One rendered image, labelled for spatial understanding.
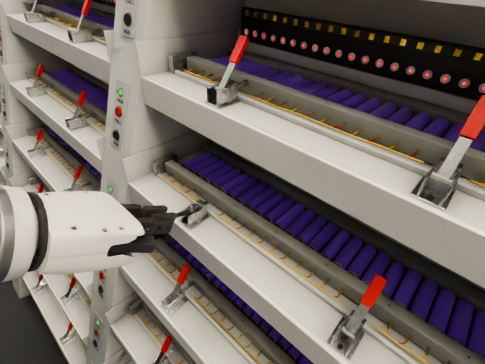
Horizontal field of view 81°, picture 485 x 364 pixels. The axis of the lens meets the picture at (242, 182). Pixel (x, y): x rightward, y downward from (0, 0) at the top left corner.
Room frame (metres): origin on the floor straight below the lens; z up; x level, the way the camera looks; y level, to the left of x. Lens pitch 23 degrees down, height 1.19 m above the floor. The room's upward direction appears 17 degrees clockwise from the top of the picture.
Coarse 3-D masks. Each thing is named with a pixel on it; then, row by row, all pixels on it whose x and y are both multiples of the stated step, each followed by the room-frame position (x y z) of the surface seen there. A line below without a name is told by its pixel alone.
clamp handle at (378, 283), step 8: (376, 280) 0.25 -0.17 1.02; (384, 280) 0.25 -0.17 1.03; (368, 288) 0.25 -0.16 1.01; (376, 288) 0.25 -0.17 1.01; (368, 296) 0.25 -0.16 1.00; (376, 296) 0.25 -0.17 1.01; (360, 304) 0.25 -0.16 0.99; (368, 304) 0.25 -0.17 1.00; (360, 312) 0.25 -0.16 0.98; (352, 320) 0.24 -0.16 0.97; (360, 320) 0.24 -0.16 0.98; (352, 328) 0.24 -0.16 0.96
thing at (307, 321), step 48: (192, 144) 0.58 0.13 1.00; (144, 192) 0.44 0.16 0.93; (192, 192) 0.46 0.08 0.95; (192, 240) 0.36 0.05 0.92; (240, 240) 0.36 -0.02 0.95; (240, 288) 0.31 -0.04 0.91; (288, 288) 0.30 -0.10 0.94; (480, 288) 0.32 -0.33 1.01; (288, 336) 0.26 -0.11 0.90; (384, 336) 0.26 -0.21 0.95
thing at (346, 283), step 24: (168, 168) 0.49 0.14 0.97; (216, 192) 0.43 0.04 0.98; (240, 216) 0.39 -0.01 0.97; (288, 240) 0.35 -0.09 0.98; (288, 264) 0.33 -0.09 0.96; (312, 264) 0.32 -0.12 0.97; (336, 288) 0.30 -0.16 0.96; (360, 288) 0.29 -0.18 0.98; (384, 312) 0.27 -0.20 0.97; (408, 312) 0.27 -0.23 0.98; (408, 336) 0.25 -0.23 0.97; (432, 336) 0.25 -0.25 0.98; (456, 360) 0.23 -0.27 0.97; (480, 360) 0.23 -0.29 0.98
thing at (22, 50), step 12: (72, 0) 1.00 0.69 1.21; (0, 12) 0.88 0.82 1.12; (12, 36) 0.86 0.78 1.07; (12, 48) 0.86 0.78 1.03; (24, 48) 0.89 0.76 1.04; (36, 48) 0.91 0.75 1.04; (0, 60) 0.89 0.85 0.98; (12, 60) 0.86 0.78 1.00; (24, 60) 0.89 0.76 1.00; (36, 60) 0.91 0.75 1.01; (0, 72) 0.90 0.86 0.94; (0, 84) 0.90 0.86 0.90; (12, 96) 0.86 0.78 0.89; (12, 108) 0.86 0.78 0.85; (24, 108) 0.88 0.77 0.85; (12, 120) 0.86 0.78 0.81; (24, 120) 0.88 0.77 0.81; (12, 144) 0.85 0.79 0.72; (12, 156) 0.85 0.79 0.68; (12, 168) 0.85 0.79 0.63; (24, 168) 0.88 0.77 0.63; (24, 288) 0.87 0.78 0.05
